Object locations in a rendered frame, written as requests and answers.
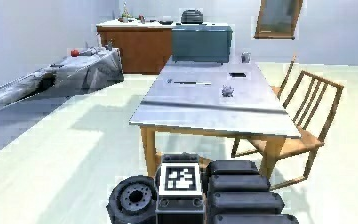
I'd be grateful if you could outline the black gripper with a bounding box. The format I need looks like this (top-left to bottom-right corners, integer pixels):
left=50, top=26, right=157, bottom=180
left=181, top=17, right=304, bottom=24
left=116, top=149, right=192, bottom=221
left=106, top=175, right=159, bottom=224

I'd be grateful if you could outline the grey top wooden table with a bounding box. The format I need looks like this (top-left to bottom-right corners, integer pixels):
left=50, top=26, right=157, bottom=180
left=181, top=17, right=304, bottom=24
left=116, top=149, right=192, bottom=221
left=129, top=55, right=302, bottom=179

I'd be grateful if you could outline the long thin knife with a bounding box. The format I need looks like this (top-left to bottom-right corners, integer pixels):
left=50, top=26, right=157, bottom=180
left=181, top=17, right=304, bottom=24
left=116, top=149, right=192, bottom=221
left=166, top=78, right=213, bottom=86

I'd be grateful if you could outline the small grey lumpy object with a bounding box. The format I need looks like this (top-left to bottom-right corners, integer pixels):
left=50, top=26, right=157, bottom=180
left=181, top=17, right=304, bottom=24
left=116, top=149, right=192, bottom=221
left=221, top=84, right=235, bottom=98

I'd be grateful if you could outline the brown wooden cabinet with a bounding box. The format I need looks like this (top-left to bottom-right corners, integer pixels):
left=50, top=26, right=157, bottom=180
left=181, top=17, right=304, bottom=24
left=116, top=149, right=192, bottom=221
left=96, top=19, right=174, bottom=75

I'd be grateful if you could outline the dark teal cabinet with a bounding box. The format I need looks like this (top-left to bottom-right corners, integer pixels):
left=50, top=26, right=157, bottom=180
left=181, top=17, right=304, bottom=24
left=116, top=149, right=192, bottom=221
left=171, top=23, right=234, bottom=64

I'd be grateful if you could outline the wooden slat back chair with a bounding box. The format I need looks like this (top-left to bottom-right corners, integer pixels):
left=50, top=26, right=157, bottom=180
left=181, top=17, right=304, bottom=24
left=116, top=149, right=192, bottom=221
left=271, top=54, right=298, bottom=100
left=231, top=70, right=345, bottom=191

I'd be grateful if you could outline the black round pot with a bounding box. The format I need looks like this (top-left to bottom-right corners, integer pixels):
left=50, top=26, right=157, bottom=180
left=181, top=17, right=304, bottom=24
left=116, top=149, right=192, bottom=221
left=180, top=9, right=205, bottom=25

